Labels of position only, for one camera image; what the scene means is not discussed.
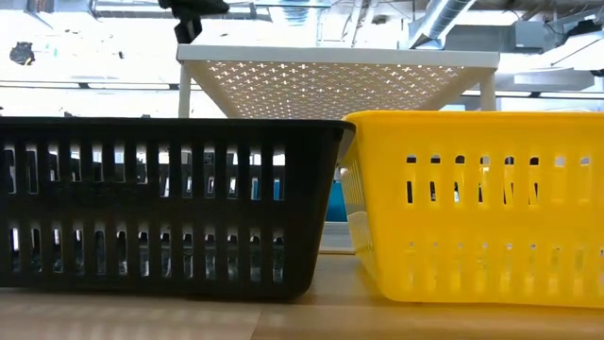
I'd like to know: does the black slotted plastic basket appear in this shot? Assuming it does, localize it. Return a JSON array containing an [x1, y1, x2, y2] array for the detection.
[[0, 116, 357, 299]]

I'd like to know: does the blue plastic bin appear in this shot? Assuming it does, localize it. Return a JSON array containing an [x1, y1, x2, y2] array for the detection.
[[251, 177, 349, 223]]

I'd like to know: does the silver ventilation duct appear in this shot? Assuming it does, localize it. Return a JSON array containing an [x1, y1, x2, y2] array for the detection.
[[410, 0, 478, 48]]

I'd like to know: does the yellow slotted plastic basket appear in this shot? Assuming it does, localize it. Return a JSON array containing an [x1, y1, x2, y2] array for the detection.
[[340, 110, 604, 309]]

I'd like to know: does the white perforated metal shelf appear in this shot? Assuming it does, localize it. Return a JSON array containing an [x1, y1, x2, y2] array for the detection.
[[176, 44, 501, 119]]

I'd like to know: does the black ceiling fixture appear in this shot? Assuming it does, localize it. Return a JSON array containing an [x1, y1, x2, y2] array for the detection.
[[8, 41, 37, 66]]

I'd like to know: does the grey ceiling air unit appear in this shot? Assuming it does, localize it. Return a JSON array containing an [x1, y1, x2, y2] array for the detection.
[[443, 21, 548, 53]]

